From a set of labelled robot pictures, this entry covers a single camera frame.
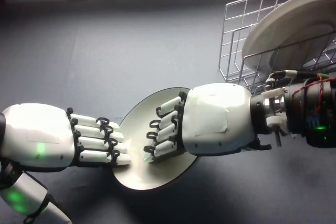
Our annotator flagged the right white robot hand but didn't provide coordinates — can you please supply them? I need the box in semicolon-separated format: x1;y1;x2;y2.
143;83;272;165

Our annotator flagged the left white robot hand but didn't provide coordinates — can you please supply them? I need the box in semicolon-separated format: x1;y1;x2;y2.
0;104;132;224

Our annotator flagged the white round ceramic plate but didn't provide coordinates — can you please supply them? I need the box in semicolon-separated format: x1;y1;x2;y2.
111;87;198;191
241;0;336;74

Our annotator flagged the silver wire dish rack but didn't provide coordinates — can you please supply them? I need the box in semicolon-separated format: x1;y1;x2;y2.
218;0;336;96

